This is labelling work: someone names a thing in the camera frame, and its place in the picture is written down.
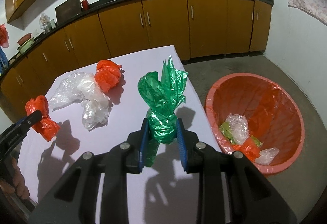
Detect orange plastic bag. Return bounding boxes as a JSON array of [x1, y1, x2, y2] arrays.
[[94, 60, 122, 93], [25, 95, 60, 141], [232, 136, 261, 162]]

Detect clear bubble wrap sheet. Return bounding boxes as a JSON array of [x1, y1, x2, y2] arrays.
[[226, 114, 249, 145]]

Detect white clear plastic bag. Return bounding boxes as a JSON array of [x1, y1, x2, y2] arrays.
[[49, 72, 112, 131]]

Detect green plastic bag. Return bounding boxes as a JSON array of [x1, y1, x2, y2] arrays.
[[138, 57, 188, 168]]

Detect olive green paw-print bag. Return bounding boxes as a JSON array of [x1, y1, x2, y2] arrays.
[[219, 122, 235, 145]]

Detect red plastic trash basket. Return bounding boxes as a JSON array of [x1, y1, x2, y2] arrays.
[[205, 73, 305, 175]]

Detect person's left hand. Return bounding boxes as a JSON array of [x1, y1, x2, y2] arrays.
[[1, 158, 30, 200]]

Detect white tablecloth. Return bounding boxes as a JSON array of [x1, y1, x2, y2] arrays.
[[18, 44, 223, 224]]

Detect stacked basins on counter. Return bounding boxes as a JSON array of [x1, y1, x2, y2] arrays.
[[17, 33, 34, 54]]

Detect red bag hanging left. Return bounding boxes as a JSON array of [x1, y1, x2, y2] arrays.
[[0, 24, 9, 48]]

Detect glass jar with bag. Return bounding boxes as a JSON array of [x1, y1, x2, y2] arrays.
[[39, 13, 55, 34]]

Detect dark cutting board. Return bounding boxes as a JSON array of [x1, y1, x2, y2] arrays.
[[55, 0, 82, 25]]

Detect red bottle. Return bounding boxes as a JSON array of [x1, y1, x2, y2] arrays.
[[82, 0, 89, 11]]

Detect lower wooden cabinets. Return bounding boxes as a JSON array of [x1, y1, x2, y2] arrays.
[[0, 0, 273, 117]]

